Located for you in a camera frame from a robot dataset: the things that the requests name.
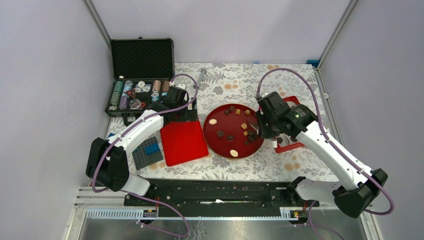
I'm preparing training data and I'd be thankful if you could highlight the white oval chocolate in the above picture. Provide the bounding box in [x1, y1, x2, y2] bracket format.
[208, 118, 218, 125]
[229, 149, 239, 158]

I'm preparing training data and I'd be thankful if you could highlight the white oval chocolate left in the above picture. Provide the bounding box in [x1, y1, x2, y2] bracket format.
[208, 118, 218, 125]

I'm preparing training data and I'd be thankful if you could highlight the white oval chocolate bottom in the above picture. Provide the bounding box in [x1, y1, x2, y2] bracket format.
[229, 149, 239, 158]

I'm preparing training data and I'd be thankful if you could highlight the grey lego baseplate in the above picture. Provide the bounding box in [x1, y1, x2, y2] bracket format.
[132, 137, 164, 170]

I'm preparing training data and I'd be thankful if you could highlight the black poker chip case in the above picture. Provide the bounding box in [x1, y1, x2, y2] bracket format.
[104, 38, 175, 118]

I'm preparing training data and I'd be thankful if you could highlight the red chocolate box tray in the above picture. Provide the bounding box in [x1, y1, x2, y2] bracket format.
[274, 95, 305, 154]

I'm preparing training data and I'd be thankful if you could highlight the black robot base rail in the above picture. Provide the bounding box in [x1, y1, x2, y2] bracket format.
[124, 178, 320, 218]

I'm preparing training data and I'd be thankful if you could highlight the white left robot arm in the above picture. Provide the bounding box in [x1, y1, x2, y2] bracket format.
[85, 86, 197, 206]

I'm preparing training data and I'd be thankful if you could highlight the round red plate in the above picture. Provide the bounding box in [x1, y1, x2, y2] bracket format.
[203, 103, 264, 159]

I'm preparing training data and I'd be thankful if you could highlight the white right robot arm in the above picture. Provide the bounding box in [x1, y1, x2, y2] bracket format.
[255, 92, 388, 218]

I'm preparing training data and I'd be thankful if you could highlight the red square box lid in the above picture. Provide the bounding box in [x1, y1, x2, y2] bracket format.
[160, 120, 209, 167]

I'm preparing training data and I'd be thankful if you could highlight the blue fifty poker chip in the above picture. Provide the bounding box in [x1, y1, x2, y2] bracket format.
[151, 93, 160, 101]

